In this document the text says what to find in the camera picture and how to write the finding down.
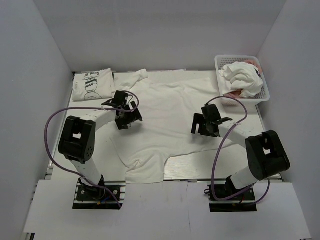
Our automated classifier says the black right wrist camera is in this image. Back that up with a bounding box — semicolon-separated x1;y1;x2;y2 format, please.
201;104;233;127

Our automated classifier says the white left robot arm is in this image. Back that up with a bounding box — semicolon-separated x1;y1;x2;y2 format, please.
58;101;143;200

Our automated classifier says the crumpled white t-shirt in basket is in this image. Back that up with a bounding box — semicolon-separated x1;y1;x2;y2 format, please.
217;61;265;99

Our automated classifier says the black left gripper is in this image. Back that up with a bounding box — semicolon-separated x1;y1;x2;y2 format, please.
115;101;142;130

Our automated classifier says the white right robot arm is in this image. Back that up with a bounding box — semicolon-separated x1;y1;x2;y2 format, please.
191;113;291;201

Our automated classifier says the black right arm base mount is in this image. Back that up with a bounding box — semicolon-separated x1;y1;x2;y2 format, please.
204;177;257;213

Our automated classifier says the white t-shirt with red-black print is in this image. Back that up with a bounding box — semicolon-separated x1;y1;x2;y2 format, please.
107;73;222;184

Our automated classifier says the folded white cartoon t-shirt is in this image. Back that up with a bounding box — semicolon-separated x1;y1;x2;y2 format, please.
72;68;116;102

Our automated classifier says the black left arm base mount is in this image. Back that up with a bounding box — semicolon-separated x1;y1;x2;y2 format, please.
72;177;126;210

